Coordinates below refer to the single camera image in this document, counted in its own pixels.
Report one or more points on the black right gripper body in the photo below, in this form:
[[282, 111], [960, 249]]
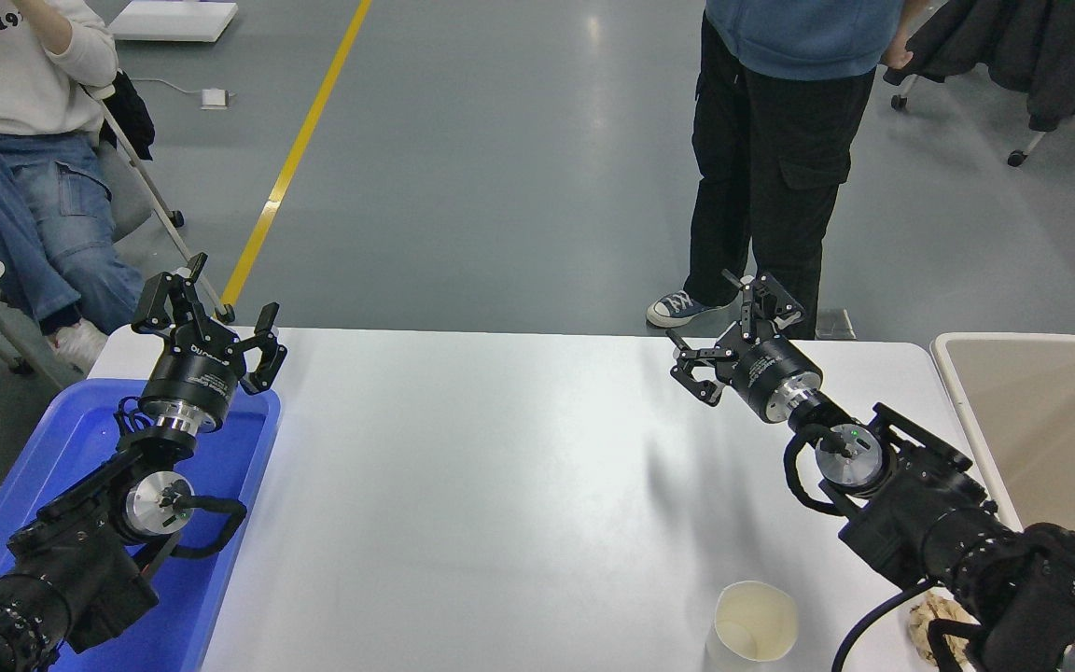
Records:
[[773, 373]]

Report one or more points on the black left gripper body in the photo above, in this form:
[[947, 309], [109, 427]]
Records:
[[194, 373]]

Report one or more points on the white paper cup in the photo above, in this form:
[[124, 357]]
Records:
[[754, 621]]

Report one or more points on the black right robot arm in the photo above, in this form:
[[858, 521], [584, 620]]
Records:
[[929, 523]]

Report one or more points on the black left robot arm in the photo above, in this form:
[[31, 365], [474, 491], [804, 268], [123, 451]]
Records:
[[71, 560]]

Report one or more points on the standing person's left forearm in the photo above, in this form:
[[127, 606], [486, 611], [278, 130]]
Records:
[[911, 20]]

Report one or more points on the seated person's left forearm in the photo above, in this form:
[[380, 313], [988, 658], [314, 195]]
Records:
[[62, 42]]

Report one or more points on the large pale dustbin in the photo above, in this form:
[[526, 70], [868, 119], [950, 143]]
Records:
[[1051, 420]]

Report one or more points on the standing person's left hand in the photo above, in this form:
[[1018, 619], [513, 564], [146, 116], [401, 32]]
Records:
[[898, 56]]

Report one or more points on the metal floor socket plate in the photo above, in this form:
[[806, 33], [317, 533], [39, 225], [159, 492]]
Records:
[[836, 324]]

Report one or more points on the blue plastic tray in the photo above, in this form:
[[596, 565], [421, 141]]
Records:
[[230, 467]]

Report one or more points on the grey folding chair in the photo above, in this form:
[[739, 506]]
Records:
[[160, 201]]

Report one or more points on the standing person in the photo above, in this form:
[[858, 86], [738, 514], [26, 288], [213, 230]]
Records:
[[771, 159]]

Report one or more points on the black garment on chair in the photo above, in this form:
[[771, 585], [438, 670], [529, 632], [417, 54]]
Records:
[[132, 117]]

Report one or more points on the seated person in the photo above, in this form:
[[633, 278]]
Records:
[[6, 177]]

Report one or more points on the white flat floor platform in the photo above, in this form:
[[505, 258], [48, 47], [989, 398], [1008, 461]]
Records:
[[172, 19]]

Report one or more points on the crumpled tan paper ball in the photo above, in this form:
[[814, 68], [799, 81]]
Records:
[[931, 623]]

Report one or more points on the dark jacket on chair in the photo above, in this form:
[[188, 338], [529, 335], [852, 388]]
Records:
[[1023, 47]]

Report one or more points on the wheeled chair frame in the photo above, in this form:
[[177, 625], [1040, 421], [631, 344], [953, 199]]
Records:
[[1027, 147]]

